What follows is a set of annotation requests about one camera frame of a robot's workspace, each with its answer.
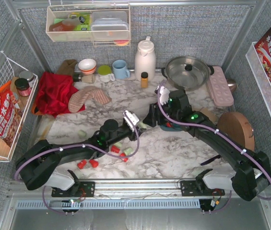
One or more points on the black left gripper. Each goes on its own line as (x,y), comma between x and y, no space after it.
(133,133)

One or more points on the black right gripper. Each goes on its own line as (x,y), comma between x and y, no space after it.
(152,115)

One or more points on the teal plastic storage basket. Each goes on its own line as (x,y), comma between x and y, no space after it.
(171,128)

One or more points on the green coffee capsule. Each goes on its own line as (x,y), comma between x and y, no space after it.
(82,134)
(128,151)
(142,125)
(118,144)

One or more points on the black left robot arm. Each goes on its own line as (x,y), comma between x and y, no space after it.
(36,166)

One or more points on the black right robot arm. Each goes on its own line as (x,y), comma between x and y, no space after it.
(252,170)

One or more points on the red coffee capsule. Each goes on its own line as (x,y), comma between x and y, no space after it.
(115,149)
(124,157)
(81,164)
(93,163)

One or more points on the stainless steel pot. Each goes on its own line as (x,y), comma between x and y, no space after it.
(187,73)

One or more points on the brown cardboard divider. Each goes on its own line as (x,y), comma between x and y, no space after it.
(209,114)

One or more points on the pink egg tray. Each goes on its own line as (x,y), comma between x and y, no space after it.
(218,88)

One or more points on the striped pink oven mitt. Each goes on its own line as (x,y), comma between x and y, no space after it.
(79,98)

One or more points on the orange spice bottle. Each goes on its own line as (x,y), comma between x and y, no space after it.
(144,80)

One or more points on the white thermos jug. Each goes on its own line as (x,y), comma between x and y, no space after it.
(145,59)

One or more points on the metal bowl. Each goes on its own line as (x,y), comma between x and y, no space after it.
(232,85)

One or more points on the round wooden board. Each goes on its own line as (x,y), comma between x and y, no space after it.
(238,128)

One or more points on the green lidded cup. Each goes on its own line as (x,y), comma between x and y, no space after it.
(105,74)

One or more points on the blue mug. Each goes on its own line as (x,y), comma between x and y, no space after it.
(120,70)

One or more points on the white striped bowl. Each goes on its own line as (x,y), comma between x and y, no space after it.
(87,66)

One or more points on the red cloth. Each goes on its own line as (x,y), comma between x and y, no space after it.
(53,95)

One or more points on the dark lidded jar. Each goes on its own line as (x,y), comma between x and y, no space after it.
(22,86)

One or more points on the silver lidded jar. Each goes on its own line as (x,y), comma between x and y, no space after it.
(28,76)

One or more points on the clear plastic food container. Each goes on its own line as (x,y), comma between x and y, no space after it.
(109,25)

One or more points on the orange snack bag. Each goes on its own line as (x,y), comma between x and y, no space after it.
(10,114)

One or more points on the green packaged box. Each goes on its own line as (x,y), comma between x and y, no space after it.
(84,18)

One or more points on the white right wall basket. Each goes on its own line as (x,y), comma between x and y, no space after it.
(260,75)

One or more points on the beige wall rack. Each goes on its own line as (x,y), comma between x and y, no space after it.
(59,27)

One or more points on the white wire basket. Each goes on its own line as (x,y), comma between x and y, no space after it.
(7,73)

